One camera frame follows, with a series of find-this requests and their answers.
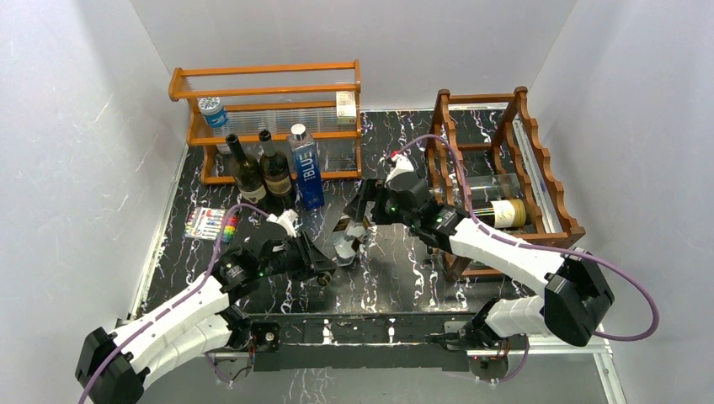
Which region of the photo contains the pack of coloured markers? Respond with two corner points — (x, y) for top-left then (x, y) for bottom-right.
(184, 207), (237, 244)

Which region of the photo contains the small white box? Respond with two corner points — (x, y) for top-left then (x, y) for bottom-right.
(335, 91), (358, 125)

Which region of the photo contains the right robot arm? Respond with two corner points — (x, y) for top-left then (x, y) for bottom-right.
(344, 172), (615, 348)

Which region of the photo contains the gold foil wine bottle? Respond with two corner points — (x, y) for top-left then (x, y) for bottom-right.
(473, 199), (530, 229)

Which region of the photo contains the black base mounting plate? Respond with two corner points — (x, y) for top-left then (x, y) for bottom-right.
(250, 312), (498, 371)

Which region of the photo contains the blue clear glass bottle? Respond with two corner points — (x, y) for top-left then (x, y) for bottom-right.
(287, 123), (324, 210)

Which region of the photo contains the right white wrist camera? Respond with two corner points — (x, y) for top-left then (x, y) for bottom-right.
(385, 151), (414, 183)

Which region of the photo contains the clear square liquor bottle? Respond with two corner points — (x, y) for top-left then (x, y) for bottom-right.
(317, 215), (370, 287)

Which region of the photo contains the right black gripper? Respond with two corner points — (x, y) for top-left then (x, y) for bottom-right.
(343, 178), (418, 230)

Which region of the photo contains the green wine bottle silver cap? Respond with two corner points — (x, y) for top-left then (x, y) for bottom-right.
(258, 130), (296, 210)

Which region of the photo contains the brown wooden wine rack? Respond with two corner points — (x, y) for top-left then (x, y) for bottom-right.
(424, 86), (586, 248)

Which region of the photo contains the orange wooden shelf rack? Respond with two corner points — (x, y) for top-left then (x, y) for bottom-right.
(168, 59), (362, 185)

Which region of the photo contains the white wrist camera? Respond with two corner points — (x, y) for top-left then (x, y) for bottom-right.
(385, 151), (414, 183)
(267, 209), (298, 237)

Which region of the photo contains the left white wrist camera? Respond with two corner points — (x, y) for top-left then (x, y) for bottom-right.
(267, 209), (298, 237)

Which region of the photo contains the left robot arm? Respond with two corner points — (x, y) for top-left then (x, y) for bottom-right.
(75, 223), (337, 403)

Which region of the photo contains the green wine bottle black neck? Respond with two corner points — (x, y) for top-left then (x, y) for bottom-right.
(225, 133), (268, 209)

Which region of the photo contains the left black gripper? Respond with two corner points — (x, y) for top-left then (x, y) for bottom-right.
(259, 231), (336, 281)

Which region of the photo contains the blue lidded jar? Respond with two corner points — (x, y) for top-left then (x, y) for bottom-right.
(198, 97), (228, 129)

